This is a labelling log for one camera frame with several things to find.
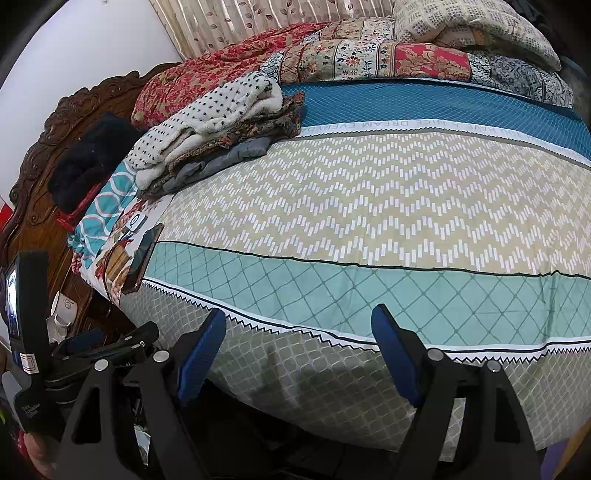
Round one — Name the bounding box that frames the carved wooden headboard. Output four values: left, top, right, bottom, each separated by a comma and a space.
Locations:
0, 62, 181, 333

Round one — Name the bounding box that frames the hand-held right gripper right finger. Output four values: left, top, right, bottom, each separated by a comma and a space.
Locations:
370, 304, 541, 480

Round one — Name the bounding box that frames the purple object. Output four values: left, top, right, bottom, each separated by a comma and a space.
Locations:
542, 438, 587, 480

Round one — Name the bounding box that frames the cartoon-print pillowcase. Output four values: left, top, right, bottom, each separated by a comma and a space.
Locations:
71, 196, 171, 305

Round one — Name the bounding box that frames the patterned bed sheet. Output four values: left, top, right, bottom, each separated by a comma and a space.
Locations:
117, 76, 591, 462

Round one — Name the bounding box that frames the grey folded garment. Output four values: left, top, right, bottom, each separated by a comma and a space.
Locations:
159, 136, 271, 195

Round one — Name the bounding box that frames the dark smartphone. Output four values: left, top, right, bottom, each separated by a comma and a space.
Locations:
122, 223, 164, 294

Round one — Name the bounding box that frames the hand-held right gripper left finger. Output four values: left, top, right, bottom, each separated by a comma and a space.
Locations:
54, 308, 227, 480

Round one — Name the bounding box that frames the brown patterned cloth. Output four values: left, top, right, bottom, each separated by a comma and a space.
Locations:
139, 90, 308, 199

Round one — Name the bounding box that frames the cream patterned blanket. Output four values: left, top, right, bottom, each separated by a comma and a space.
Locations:
392, 0, 561, 72

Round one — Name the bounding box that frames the white mug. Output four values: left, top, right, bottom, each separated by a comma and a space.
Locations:
46, 318, 72, 344
48, 291, 79, 328

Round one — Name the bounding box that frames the red floral patchwork quilt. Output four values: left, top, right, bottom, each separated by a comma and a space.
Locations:
131, 18, 575, 132

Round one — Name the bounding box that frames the person's left hand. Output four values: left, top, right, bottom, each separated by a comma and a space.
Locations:
18, 431, 58, 480

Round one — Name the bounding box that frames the beige leaf-print curtain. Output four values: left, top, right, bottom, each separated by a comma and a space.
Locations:
150, 0, 398, 63

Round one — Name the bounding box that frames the black fuzzy cloth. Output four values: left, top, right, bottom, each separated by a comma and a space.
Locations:
47, 113, 146, 215

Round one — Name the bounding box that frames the white spotted fleece garment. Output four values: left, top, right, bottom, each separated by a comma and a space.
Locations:
126, 72, 283, 188

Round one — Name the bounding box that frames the red cloth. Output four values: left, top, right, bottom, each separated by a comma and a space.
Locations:
55, 203, 88, 229

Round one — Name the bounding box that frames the teal wave-pattern pillow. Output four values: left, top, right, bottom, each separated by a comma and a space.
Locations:
67, 159, 139, 257

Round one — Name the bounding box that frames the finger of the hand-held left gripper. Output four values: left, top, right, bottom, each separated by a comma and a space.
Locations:
51, 322, 160, 370
60, 328, 114, 352

